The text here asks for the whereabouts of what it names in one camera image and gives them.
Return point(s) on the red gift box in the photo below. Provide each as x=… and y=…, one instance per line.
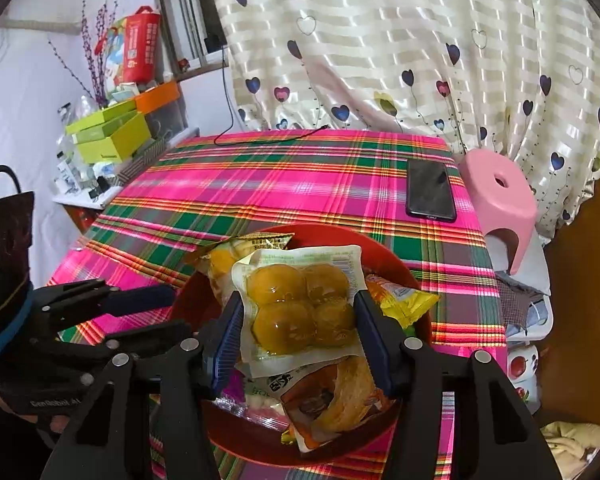
x=142, y=45

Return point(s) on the white orange snack packet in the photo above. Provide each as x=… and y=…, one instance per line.
x=330, y=400

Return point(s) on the black white striped tray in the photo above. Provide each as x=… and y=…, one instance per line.
x=140, y=160

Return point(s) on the pink green plaid tablecloth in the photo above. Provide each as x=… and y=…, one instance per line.
x=280, y=185

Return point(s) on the white apple print cup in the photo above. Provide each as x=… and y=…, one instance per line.
x=522, y=367

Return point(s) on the lime green box lid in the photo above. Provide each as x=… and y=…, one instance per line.
x=100, y=117

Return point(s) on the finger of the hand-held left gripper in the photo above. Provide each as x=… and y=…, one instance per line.
x=150, y=335
x=145, y=298

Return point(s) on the white side shelf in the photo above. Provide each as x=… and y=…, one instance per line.
x=110, y=192

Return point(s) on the clear egg yolk vacuum pack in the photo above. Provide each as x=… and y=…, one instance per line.
x=295, y=305

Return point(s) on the checked grey cloth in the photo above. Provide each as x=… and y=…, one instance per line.
x=517, y=300

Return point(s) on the clear storage box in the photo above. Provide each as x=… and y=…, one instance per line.
x=167, y=120

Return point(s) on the red woven plastic basket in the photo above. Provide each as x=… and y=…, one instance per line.
x=385, y=260

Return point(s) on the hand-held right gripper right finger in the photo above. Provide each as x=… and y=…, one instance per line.
x=375, y=345

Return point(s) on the window frame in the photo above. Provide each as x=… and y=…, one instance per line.
x=167, y=10

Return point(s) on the pale green small box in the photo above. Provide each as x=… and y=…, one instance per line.
x=127, y=94

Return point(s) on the white plastic storage box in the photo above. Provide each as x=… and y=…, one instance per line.
x=530, y=270

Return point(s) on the purple flower branches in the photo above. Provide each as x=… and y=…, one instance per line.
x=97, y=60

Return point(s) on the pale yellow cloth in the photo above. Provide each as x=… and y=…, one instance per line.
x=575, y=440

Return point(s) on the white heart print curtain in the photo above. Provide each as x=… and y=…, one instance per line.
x=380, y=35

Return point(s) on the black smartphone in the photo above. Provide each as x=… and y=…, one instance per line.
x=430, y=190

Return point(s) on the pink plastic stool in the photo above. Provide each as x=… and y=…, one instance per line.
x=500, y=195

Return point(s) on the yellow chips packet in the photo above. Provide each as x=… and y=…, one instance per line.
x=405, y=305

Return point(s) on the orange box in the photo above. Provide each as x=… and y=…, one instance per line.
x=157, y=97

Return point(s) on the lime green cardboard box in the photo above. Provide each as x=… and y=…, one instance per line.
x=115, y=142

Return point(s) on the yellow gold-edged snack packet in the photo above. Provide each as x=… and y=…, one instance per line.
x=220, y=265

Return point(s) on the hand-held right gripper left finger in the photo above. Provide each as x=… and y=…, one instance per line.
x=227, y=345

